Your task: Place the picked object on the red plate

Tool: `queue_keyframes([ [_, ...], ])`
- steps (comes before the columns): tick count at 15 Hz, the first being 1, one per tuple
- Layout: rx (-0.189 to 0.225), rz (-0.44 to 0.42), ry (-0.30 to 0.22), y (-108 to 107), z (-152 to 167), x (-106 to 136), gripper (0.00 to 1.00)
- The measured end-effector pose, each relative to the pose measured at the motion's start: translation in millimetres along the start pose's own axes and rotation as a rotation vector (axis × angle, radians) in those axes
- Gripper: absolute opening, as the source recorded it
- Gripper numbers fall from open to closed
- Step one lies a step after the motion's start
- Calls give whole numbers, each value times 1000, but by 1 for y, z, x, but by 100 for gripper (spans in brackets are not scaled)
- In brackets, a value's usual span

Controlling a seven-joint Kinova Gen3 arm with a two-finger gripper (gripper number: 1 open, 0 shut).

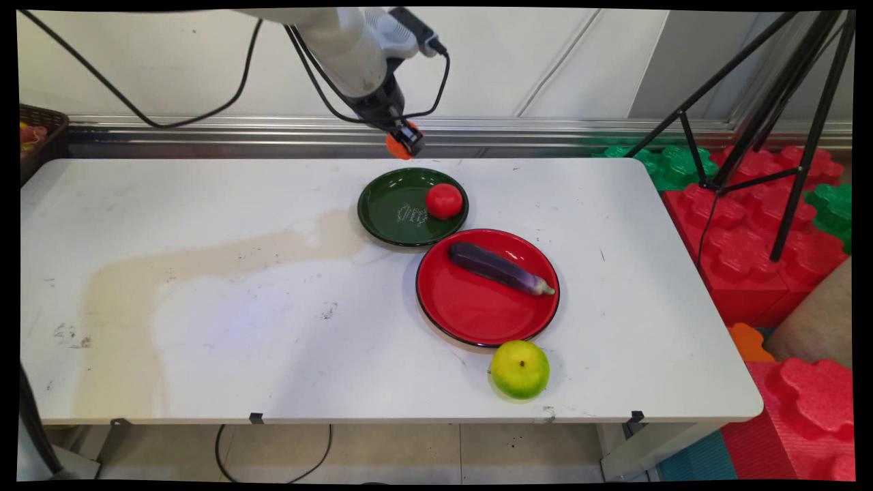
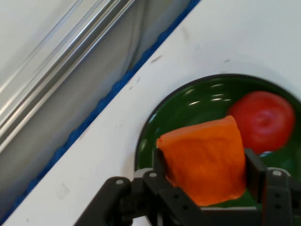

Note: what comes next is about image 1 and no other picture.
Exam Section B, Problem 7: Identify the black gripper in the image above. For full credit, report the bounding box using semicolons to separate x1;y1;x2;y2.
351;74;426;157

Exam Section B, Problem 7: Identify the orange toy fruit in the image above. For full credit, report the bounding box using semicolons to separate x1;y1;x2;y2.
385;121;421;161

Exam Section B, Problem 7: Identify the red toy tomato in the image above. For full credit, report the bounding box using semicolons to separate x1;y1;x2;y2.
426;183;464;220

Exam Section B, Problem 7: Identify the dark green plate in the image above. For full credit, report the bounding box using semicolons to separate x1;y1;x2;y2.
357;167;470;248

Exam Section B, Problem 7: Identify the purple toy eggplant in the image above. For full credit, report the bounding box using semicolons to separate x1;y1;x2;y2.
447;241;557;297

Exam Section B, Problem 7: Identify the red plate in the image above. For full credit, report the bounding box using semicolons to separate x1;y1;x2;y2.
415;228;561;348

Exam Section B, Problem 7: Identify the yellow-green toy apple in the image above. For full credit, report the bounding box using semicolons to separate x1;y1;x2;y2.
490;340;550;400

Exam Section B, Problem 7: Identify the green foam block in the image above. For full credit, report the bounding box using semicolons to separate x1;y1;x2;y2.
805;183;853;254
593;143;720;193

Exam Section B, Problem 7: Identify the dark wicker basket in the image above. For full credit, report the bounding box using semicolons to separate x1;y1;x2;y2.
19;104;71;186

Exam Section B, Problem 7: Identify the large red foam block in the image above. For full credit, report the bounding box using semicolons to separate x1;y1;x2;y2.
663;145;852;328

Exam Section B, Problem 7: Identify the white table leg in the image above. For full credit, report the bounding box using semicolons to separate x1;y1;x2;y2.
600;421;725;482

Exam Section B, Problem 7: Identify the orange foam piece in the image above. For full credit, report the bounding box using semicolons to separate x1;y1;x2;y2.
727;323;775;363

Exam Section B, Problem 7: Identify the black tripod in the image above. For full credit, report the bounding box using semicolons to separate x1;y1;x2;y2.
624;10;857;263

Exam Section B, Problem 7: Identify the teal foam mat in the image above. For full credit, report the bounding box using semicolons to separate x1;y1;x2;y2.
657;430;739;482

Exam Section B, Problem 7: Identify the grey table leg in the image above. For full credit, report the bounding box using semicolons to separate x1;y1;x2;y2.
17;426;102;481

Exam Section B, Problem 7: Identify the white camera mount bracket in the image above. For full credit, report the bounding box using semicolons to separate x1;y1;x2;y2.
365;8;418;59

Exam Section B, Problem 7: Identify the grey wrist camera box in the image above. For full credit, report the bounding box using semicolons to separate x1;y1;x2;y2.
389;7;449;59

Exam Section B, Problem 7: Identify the aluminium wall rail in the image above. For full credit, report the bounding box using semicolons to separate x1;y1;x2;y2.
67;116;853;152

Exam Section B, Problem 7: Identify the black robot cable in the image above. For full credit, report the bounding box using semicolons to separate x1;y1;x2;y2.
17;10;452;130

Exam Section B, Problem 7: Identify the black floor cable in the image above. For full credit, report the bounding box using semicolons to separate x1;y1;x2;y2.
215;423;334;484

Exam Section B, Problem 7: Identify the thick black hose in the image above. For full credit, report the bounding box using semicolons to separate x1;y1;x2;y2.
19;361;69;479

